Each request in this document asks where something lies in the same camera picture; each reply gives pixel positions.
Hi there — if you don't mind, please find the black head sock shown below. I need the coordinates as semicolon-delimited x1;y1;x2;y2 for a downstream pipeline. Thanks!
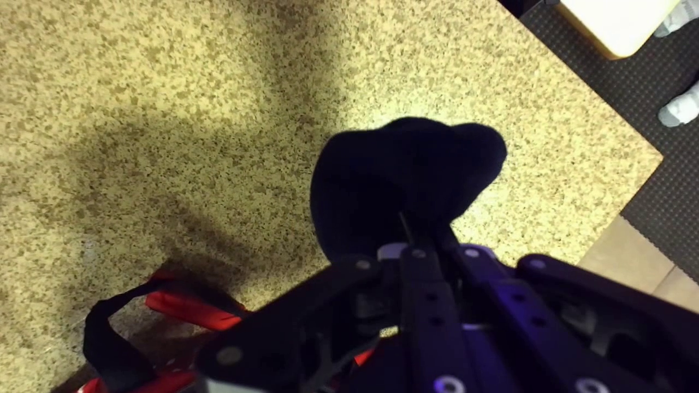
310;118;506;262

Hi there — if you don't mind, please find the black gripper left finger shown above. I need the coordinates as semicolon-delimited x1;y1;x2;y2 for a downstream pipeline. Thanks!
195;256;399;393

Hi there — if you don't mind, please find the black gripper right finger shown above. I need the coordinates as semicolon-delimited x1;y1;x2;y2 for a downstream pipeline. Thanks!
399;244;699;393

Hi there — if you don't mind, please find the red and black bag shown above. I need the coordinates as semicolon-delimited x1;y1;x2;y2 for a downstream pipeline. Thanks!
75;269;380;393

